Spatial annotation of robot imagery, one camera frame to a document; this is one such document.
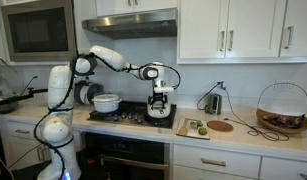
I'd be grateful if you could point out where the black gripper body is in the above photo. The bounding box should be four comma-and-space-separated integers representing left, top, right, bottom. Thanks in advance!
151, 92, 166, 102

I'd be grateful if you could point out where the black gas cooktop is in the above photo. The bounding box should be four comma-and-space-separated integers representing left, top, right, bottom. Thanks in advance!
87, 100, 178, 130

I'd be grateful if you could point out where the wooden spatula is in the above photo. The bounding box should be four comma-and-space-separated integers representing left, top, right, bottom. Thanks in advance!
177, 118, 190, 137

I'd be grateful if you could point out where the white cutting board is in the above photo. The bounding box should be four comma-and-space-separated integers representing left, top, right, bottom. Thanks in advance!
175, 117, 211, 141

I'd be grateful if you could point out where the white lidded Dutch oven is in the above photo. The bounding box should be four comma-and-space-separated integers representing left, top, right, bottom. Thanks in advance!
91, 93, 123, 114

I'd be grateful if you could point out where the silver toaster appliance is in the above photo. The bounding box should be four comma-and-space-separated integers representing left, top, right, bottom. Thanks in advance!
204, 93, 223, 116

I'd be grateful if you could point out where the round wooden trivet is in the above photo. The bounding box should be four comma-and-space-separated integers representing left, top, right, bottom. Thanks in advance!
206, 120, 235, 133

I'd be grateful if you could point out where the black built-in oven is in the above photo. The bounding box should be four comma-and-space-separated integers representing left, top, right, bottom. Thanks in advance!
80, 131, 172, 180

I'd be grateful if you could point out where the stainless range hood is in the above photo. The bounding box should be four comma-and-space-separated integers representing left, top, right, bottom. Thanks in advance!
81, 8, 178, 41

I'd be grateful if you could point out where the white drawer base cabinet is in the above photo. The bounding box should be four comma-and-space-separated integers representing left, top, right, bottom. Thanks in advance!
171, 141, 307, 180

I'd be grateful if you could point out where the white cabinet above hood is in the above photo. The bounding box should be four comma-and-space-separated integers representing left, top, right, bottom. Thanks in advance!
95, 0, 178, 18

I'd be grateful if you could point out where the wide white upper cabinet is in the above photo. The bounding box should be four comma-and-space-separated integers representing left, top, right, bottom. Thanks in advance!
177, 0, 307, 65

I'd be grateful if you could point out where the dark brown dried food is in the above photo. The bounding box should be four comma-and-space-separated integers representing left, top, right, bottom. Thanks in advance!
262, 113, 307, 130

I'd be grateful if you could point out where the built-in stainless microwave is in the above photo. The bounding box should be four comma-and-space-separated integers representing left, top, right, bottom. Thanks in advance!
0, 0, 79, 63

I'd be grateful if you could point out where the grey countertop appliance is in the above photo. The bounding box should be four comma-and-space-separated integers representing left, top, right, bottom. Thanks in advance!
0, 55, 26, 115

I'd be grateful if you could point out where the black kettle power cable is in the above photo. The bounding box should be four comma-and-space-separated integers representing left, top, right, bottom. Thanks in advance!
196, 81, 223, 111

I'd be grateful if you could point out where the long coiled black cable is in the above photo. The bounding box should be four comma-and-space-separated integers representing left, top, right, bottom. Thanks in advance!
222, 87, 291, 143

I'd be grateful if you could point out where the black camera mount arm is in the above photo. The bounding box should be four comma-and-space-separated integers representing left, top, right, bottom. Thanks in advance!
0, 87, 49, 107

